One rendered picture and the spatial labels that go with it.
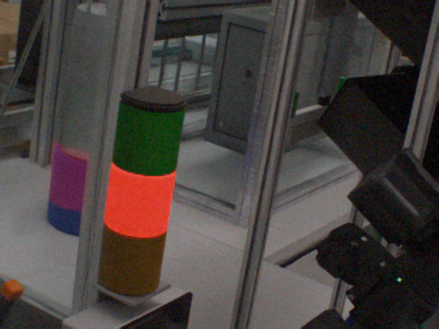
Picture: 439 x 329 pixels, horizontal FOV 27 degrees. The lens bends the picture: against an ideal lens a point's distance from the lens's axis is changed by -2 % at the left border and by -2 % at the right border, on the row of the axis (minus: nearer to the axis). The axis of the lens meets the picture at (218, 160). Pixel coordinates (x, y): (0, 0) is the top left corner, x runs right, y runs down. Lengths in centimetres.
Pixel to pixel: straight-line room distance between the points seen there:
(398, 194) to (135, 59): 25
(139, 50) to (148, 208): 12
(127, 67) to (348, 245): 27
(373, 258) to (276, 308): 81
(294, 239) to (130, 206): 126
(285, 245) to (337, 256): 109
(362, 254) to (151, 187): 23
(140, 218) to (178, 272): 100
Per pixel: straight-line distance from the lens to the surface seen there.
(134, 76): 69
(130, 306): 75
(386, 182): 77
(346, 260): 80
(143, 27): 69
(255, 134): 188
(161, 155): 68
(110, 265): 71
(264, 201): 110
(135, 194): 68
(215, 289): 165
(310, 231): 199
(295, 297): 168
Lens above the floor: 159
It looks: 18 degrees down
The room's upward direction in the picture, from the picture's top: 10 degrees clockwise
